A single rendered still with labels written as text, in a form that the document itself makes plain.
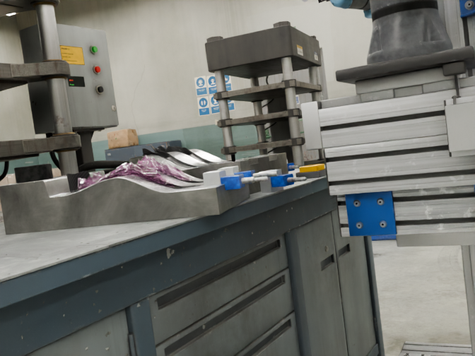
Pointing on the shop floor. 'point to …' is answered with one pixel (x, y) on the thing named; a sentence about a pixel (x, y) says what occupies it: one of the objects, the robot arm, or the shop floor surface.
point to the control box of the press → (75, 85)
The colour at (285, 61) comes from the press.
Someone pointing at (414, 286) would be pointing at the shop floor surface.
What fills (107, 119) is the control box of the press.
